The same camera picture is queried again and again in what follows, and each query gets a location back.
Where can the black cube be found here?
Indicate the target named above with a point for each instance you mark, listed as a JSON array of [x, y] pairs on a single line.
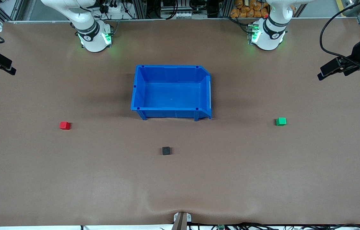
[[166, 150]]

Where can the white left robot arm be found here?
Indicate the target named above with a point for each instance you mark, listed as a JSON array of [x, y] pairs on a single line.
[[267, 38]]

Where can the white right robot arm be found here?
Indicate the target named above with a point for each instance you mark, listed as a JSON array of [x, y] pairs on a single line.
[[93, 41]]

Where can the white power strip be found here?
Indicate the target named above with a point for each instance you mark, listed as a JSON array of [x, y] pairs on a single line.
[[116, 9]]

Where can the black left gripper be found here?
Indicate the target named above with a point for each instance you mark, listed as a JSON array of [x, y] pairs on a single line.
[[359, 52]]

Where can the green terminal connector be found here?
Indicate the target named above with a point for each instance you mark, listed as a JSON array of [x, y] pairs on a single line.
[[221, 227]]

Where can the white terminal strip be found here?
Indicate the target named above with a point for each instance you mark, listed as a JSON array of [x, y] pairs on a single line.
[[180, 14]]

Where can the brown table mat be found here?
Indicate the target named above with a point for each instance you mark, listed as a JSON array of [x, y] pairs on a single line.
[[71, 179]]

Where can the green cube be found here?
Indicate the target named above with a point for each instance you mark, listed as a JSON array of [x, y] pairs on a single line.
[[281, 121]]

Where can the red cube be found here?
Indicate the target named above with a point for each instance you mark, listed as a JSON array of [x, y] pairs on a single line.
[[64, 125]]

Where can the camera stand post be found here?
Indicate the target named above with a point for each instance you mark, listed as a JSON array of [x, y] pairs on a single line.
[[181, 222]]

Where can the blue plastic storage bin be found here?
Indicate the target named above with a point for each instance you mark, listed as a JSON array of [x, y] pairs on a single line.
[[170, 92]]

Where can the aluminium frame post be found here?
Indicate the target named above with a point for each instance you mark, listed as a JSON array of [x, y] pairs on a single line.
[[140, 9], [224, 8]]

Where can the orange snack bags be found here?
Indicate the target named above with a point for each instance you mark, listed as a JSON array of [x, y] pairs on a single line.
[[247, 11]]

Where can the black equipment box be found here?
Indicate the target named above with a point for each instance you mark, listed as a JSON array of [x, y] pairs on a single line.
[[170, 2]]

